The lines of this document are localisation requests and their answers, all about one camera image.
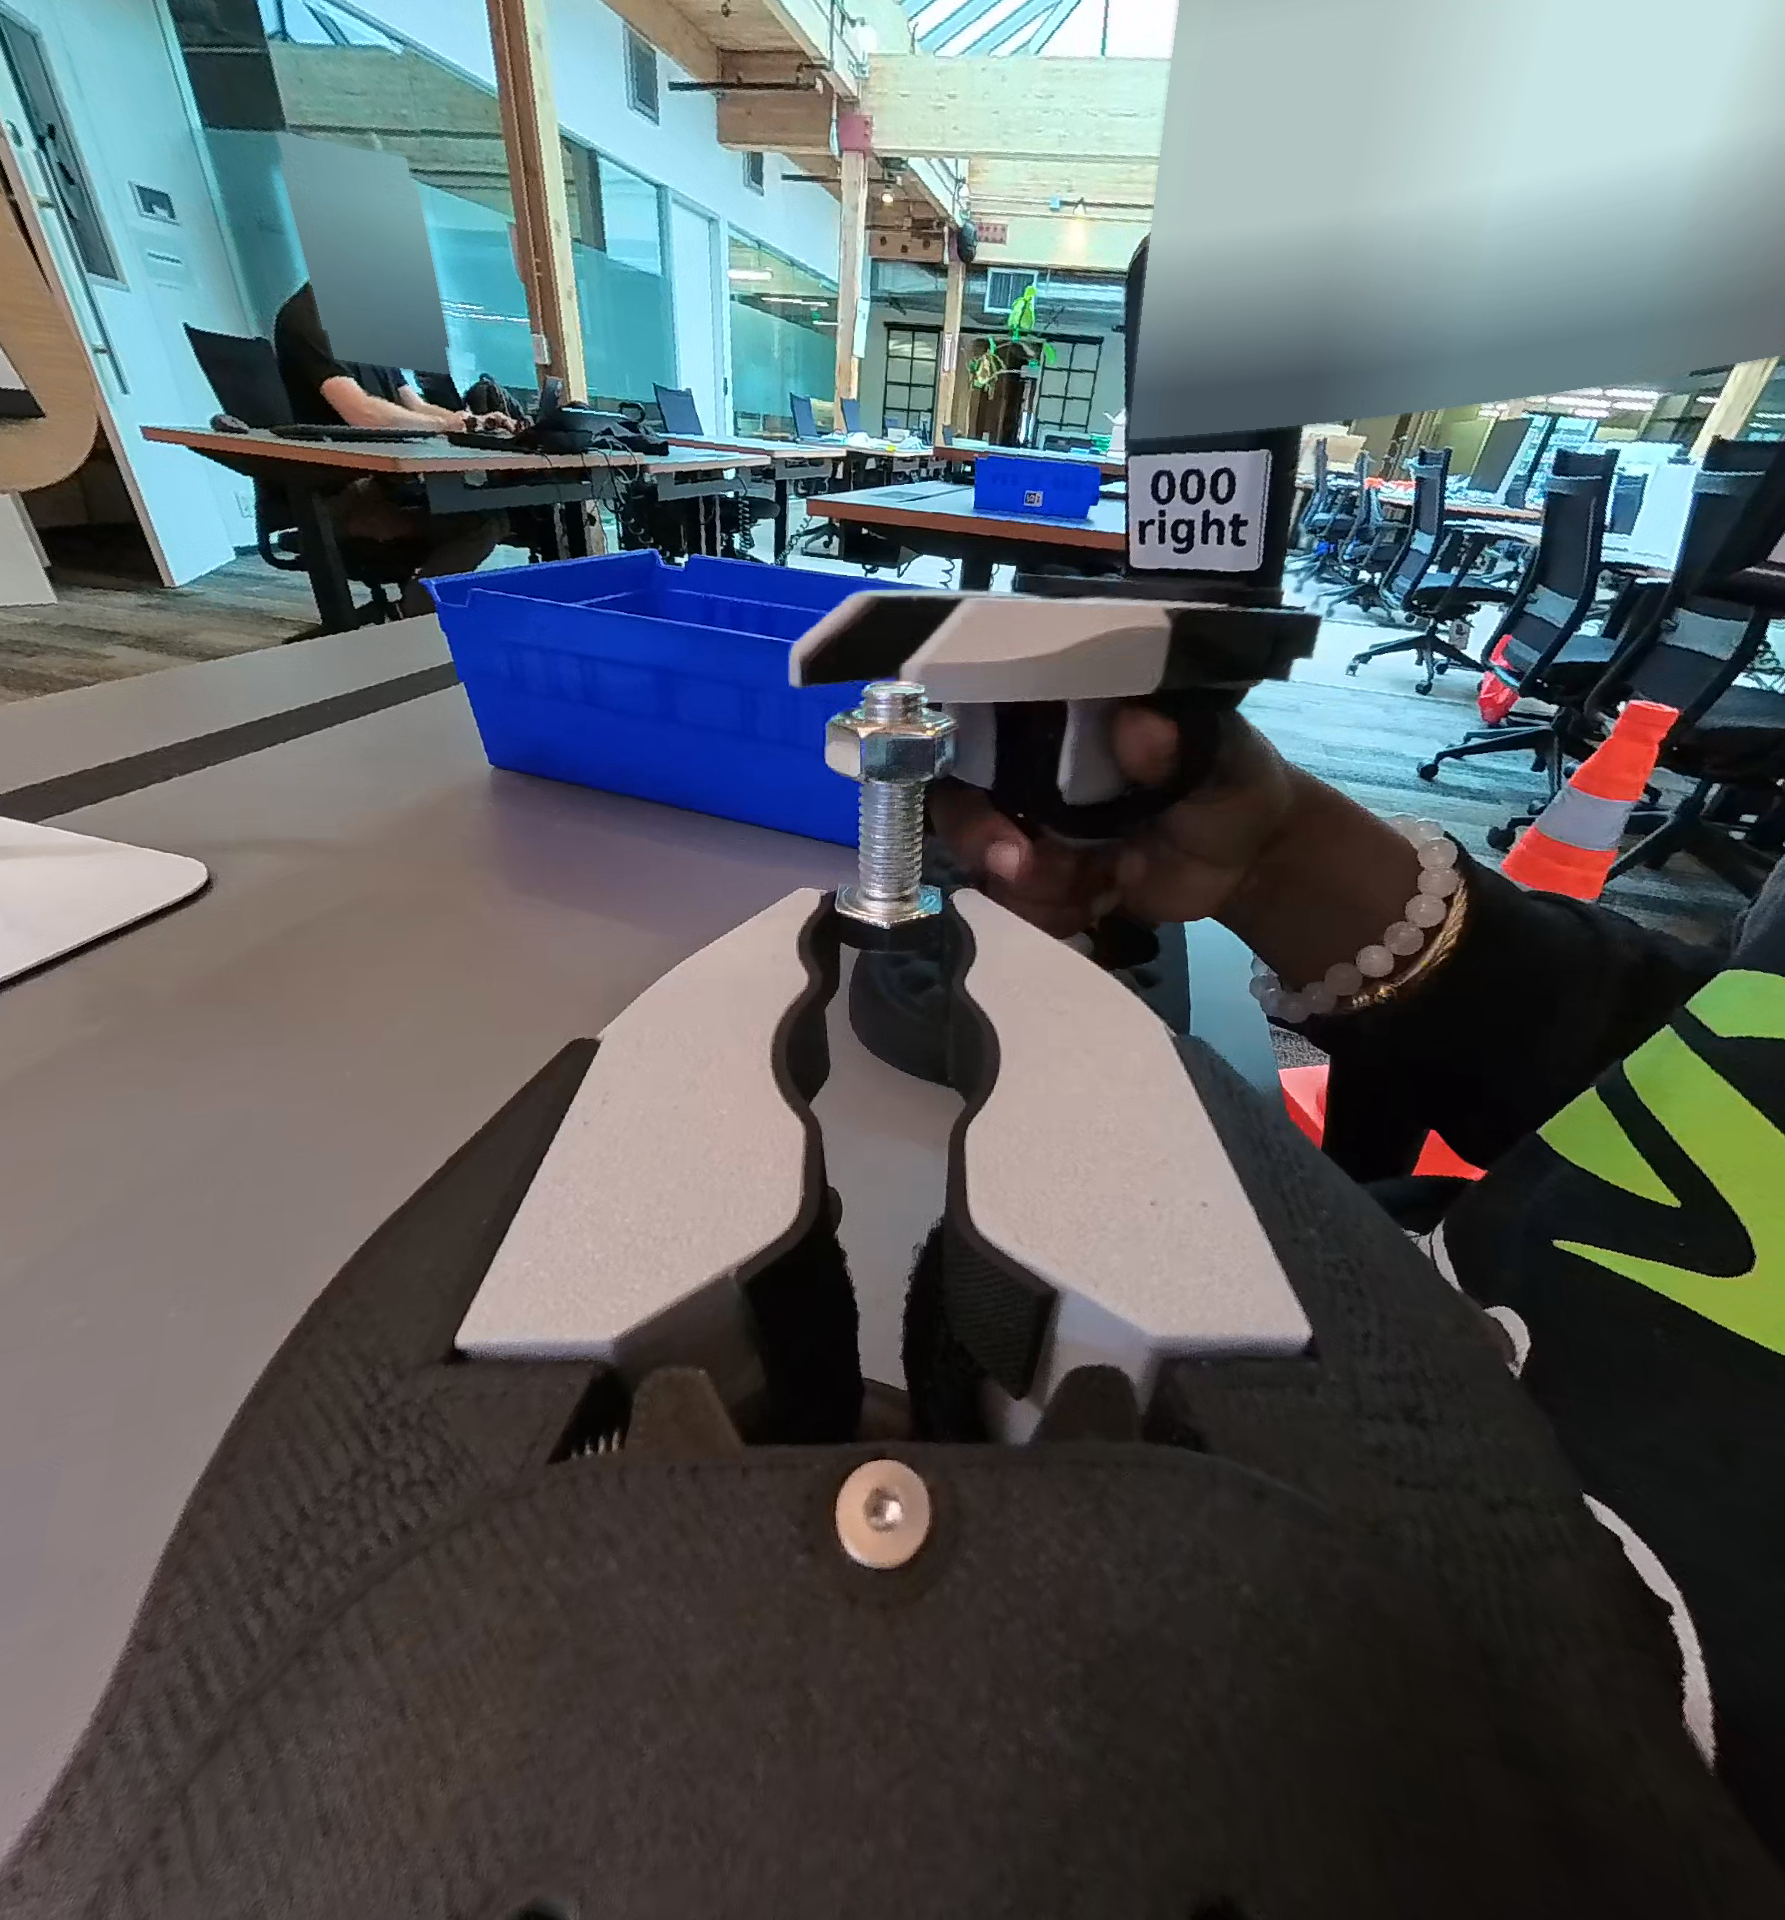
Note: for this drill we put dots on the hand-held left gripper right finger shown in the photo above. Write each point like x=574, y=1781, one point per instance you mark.
x=1133, y=1170

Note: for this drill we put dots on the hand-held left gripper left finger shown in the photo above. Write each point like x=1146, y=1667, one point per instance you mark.
x=638, y=1170

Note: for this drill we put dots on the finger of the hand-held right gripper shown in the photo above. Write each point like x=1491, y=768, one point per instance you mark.
x=893, y=608
x=1044, y=652

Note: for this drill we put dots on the large steel hex nut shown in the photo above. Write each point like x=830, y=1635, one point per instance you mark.
x=893, y=747

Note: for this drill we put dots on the large steel bolt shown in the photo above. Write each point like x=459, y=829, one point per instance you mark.
x=888, y=847

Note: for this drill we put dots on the blue plastic bin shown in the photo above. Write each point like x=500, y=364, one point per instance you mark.
x=638, y=705
x=1035, y=488

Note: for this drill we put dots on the person's right forearm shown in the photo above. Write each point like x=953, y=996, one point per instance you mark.
x=1523, y=1020

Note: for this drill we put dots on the person's right hand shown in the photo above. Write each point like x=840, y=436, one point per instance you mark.
x=1208, y=856

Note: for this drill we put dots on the wooden office table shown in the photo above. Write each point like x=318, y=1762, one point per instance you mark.
x=953, y=522
x=427, y=450

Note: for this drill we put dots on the black foam pad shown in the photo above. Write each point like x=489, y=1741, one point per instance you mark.
x=908, y=1020

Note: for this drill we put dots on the green potted plant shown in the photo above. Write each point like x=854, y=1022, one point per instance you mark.
x=1020, y=324

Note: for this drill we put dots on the black office chair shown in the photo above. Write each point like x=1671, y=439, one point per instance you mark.
x=234, y=375
x=1732, y=674
x=1568, y=629

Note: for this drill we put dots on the person's black printed shirt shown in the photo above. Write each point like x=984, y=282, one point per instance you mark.
x=1701, y=1426

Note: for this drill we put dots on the white document stand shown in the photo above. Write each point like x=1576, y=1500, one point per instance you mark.
x=37, y=901

